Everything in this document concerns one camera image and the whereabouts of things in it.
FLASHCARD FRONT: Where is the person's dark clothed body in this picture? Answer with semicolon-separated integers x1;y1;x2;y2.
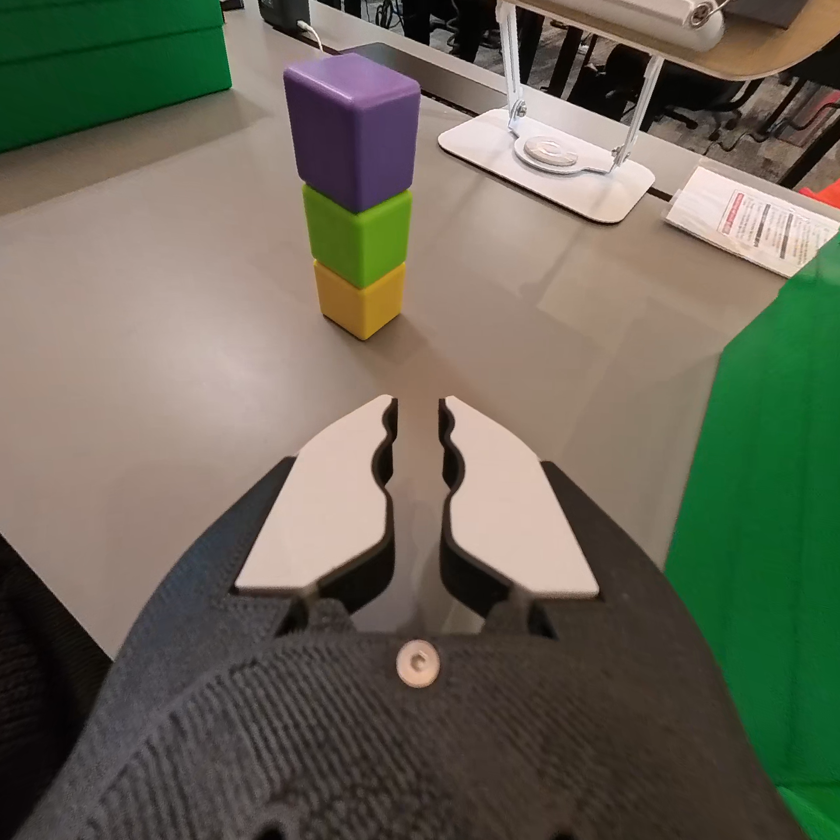
0;535;112;840

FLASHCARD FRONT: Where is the laminated paper sheet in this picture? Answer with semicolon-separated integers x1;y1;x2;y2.
663;166;840;280

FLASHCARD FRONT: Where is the document stand with white base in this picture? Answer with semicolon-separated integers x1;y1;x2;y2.
437;0;840;225

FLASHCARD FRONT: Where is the green plastic bin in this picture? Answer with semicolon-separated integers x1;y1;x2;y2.
663;249;840;840
0;0;234;155

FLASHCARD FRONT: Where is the black desk mat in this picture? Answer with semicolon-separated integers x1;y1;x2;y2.
338;42;490;99

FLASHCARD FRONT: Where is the black charger box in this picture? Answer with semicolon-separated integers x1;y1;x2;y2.
258;0;311;32

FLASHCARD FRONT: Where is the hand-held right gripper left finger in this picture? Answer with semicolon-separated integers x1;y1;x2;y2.
234;394;399;618

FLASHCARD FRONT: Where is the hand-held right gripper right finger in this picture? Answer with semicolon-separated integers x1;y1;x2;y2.
437;395;601;621

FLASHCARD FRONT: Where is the lime green cube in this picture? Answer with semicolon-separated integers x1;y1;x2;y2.
302;182;414;290

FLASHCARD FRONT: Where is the purple cube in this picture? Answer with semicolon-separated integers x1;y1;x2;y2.
283;52;421;214

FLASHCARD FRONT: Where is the yellow cube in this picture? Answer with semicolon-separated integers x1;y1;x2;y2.
313;258;406;341

